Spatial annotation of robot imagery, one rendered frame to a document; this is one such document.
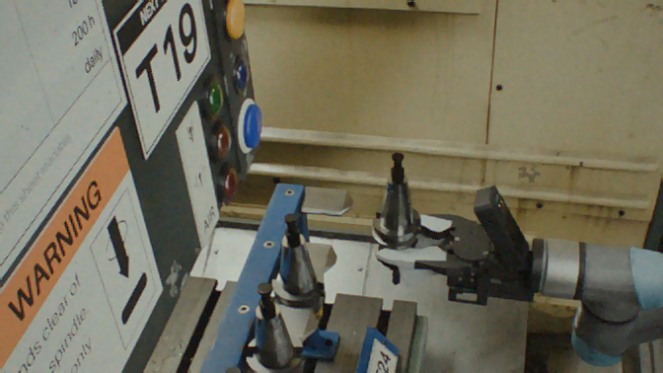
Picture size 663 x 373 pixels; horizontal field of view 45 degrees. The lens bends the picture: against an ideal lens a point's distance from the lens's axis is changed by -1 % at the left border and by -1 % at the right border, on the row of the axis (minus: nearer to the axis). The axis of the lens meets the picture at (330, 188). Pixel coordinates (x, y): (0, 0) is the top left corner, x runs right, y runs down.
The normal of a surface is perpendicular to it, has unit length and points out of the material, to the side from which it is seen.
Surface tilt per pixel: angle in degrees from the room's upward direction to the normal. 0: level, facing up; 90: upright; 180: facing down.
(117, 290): 90
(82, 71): 90
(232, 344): 0
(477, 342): 24
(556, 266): 44
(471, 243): 2
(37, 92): 90
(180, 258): 90
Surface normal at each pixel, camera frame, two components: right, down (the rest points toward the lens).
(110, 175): 0.98, 0.09
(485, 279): -0.21, 0.62
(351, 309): -0.06, -0.77
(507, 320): -0.14, -0.45
